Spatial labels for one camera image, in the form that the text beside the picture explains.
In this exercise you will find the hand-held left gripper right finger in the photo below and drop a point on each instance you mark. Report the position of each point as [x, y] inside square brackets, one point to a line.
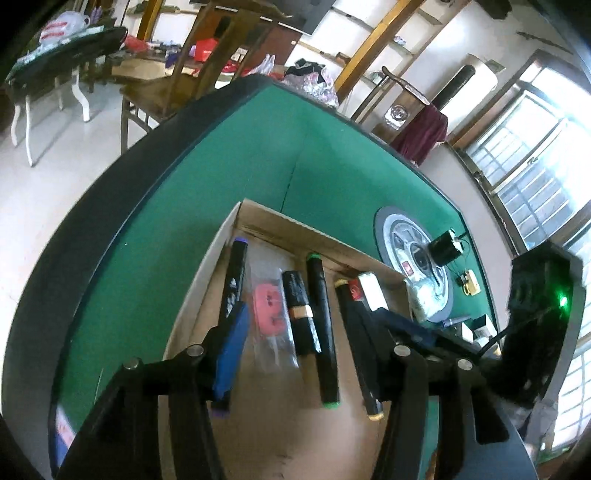
[404, 369]

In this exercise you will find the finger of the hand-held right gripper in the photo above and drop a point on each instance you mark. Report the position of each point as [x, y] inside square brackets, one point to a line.
[406, 325]

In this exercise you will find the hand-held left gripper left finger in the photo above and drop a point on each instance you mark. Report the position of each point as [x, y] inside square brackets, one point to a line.
[231, 350]

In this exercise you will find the light blue tissue pack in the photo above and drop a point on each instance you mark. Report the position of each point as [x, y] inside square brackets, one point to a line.
[421, 297]

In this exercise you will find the grey box red end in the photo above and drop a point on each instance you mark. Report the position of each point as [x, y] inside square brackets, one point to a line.
[374, 290]

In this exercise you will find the pink item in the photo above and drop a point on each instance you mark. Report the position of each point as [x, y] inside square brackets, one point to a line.
[270, 309]

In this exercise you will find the black marker yellow cap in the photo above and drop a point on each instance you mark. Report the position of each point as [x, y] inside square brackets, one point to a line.
[348, 309]

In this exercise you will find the black marker purple cap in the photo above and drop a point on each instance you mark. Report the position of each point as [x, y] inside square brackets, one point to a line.
[233, 277]

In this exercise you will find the cardboard box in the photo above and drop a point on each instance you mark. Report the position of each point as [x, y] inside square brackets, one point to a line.
[277, 415]

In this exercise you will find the black marker green cap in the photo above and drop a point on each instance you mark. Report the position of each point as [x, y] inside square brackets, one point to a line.
[323, 332]

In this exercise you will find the black pen gold band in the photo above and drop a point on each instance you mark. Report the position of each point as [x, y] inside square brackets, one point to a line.
[295, 290]

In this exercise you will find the white and dark blue box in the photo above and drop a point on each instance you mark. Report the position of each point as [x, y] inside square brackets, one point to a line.
[482, 330]

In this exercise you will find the black cylindrical motor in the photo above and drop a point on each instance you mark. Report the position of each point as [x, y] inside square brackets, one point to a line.
[443, 249]

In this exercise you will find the round grey black table panel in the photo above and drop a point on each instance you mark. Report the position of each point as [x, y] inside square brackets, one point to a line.
[401, 240]

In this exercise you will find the window with metal grille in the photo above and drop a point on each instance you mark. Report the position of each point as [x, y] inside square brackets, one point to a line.
[531, 152]

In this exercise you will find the maroon cloth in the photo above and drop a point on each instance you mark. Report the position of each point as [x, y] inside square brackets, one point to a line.
[422, 134]

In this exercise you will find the white standing air conditioner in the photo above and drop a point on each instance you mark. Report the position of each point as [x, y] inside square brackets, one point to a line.
[480, 76]

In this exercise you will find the wooden chair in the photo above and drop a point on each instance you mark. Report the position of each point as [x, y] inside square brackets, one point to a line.
[406, 92]
[184, 83]

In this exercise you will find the pile of clothes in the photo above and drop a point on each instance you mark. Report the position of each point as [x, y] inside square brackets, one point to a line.
[309, 76]

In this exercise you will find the black folding table white legs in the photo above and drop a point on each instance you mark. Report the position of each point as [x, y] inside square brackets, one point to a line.
[60, 50]

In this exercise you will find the white red plastic bag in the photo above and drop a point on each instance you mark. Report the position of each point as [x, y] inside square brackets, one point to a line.
[62, 27]

